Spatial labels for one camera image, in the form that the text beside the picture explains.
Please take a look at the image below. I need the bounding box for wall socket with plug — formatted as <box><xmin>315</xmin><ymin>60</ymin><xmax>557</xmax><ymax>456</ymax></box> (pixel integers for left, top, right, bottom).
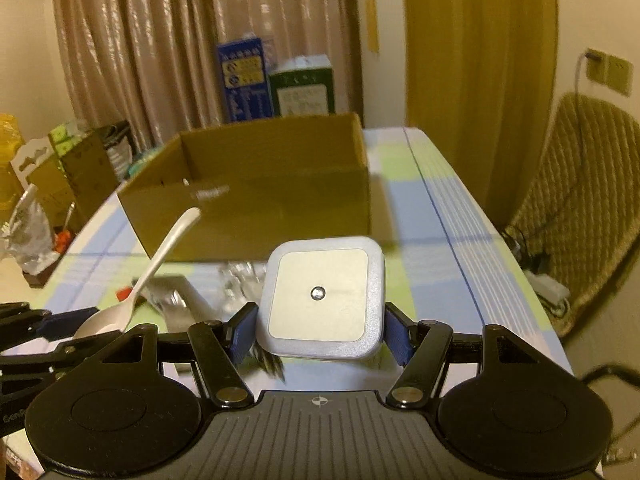
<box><xmin>584</xmin><ymin>48</ymin><xmax>609</xmax><ymax>82</ymax></box>

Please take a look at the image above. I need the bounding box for white power strip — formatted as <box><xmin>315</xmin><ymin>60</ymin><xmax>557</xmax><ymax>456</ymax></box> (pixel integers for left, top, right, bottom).
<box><xmin>524</xmin><ymin>267</ymin><xmax>572</xmax><ymax>307</ymax></box>

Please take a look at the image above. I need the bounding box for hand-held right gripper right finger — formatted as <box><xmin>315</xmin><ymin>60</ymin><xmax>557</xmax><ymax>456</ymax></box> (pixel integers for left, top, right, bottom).
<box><xmin>382</xmin><ymin>304</ymin><xmax>574</xmax><ymax>411</ymax></box>

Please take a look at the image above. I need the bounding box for blue milk carton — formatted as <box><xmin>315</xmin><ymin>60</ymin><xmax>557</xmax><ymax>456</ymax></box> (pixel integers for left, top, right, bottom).
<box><xmin>216</xmin><ymin>37</ymin><xmax>275</xmax><ymax>124</ymax></box>

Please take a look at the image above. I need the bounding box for yellow wooden door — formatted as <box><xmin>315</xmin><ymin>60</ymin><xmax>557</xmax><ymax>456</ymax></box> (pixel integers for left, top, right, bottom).
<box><xmin>402</xmin><ymin>0</ymin><xmax>559</xmax><ymax>227</ymax></box>

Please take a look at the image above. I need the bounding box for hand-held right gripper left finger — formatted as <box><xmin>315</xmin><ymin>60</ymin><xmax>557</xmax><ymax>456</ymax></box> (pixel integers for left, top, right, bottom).
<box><xmin>98</xmin><ymin>304</ymin><xmax>259</xmax><ymax>409</ymax></box>

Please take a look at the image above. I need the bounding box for green and white carton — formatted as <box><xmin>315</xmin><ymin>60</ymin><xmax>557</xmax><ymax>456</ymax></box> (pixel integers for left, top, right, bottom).
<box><xmin>268</xmin><ymin>54</ymin><xmax>335</xmax><ymax>117</ymax></box>

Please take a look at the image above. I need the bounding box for silver foil pouch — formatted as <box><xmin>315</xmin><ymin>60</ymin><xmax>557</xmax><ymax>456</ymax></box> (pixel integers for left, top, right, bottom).
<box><xmin>142</xmin><ymin>274</ymin><xmax>217</xmax><ymax>334</ymax></box>

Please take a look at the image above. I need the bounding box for checked cloth desktop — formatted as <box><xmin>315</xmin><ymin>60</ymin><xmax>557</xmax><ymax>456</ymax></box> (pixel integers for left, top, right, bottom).
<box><xmin>0</xmin><ymin>126</ymin><xmax>577</xmax><ymax>480</ymax></box>

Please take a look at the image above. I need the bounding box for yellow plastic bag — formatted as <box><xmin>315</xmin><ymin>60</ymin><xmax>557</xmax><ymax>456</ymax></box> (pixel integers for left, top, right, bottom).
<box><xmin>0</xmin><ymin>112</ymin><xmax>27</xmax><ymax>222</ymax></box>

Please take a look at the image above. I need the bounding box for beige wall socket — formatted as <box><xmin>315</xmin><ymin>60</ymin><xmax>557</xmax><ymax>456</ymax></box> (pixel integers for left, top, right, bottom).
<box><xmin>607</xmin><ymin>54</ymin><xmax>634</xmax><ymax>96</ymax></box>

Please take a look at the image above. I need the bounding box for dark power cable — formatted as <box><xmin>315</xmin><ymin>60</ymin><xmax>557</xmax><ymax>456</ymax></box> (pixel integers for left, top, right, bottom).
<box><xmin>572</xmin><ymin>52</ymin><xmax>602</xmax><ymax>241</ymax></box>

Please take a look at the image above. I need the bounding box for clear plastic bag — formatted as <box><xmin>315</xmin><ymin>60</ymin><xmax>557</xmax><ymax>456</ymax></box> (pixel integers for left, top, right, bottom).
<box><xmin>0</xmin><ymin>184</ymin><xmax>62</xmax><ymax>272</ymax></box>

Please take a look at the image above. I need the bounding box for green patterned box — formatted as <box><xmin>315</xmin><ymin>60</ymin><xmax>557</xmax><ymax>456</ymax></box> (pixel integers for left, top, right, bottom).
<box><xmin>48</xmin><ymin>118</ymin><xmax>94</xmax><ymax>157</ymax></box>

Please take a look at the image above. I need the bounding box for yellow paper strip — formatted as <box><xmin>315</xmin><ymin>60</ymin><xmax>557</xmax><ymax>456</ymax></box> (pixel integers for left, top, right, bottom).
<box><xmin>364</xmin><ymin>0</ymin><xmax>377</xmax><ymax>54</ymax></box>

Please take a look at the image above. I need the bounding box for clear plastic wrapper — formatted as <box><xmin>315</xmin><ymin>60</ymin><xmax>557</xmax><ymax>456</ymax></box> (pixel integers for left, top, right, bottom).
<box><xmin>219</xmin><ymin>260</ymin><xmax>267</xmax><ymax>319</ymax></box>

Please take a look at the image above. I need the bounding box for quilted beige chair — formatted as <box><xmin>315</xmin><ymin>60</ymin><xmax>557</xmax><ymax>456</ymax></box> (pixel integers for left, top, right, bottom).
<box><xmin>504</xmin><ymin>92</ymin><xmax>640</xmax><ymax>337</ymax></box>

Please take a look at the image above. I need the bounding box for green tea packet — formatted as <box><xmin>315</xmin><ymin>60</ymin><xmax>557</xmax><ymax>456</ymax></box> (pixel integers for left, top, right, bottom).
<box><xmin>127</xmin><ymin>148</ymin><xmax>162</xmax><ymax>179</ymax></box>

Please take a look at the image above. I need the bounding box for white square night light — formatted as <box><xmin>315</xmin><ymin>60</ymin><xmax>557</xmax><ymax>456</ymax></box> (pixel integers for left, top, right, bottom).
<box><xmin>255</xmin><ymin>236</ymin><xmax>386</xmax><ymax>360</ymax></box>

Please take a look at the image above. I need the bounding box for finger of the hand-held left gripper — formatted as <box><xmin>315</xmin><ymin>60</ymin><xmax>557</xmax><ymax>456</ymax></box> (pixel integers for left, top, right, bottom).
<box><xmin>0</xmin><ymin>302</ymin><xmax>99</xmax><ymax>349</ymax></box>
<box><xmin>0</xmin><ymin>330</ymin><xmax>124</xmax><ymax>406</ymax></box>

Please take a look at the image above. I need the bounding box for brown cardboard box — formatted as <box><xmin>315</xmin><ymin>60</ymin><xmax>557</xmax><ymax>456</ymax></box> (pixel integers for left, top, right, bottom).
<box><xmin>117</xmin><ymin>112</ymin><xmax>374</xmax><ymax>263</ymax></box>

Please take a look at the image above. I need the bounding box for beige curtain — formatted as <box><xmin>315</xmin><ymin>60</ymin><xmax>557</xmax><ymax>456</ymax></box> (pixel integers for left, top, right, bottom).
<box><xmin>50</xmin><ymin>0</ymin><xmax>364</xmax><ymax>147</ymax></box>

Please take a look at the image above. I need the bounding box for white cardboard hanger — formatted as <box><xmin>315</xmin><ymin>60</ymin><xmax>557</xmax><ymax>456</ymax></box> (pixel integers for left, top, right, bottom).
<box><xmin>10</xmin><ymin>137</ymin><xmax>54</xmax><ymax>197</ymax></box>

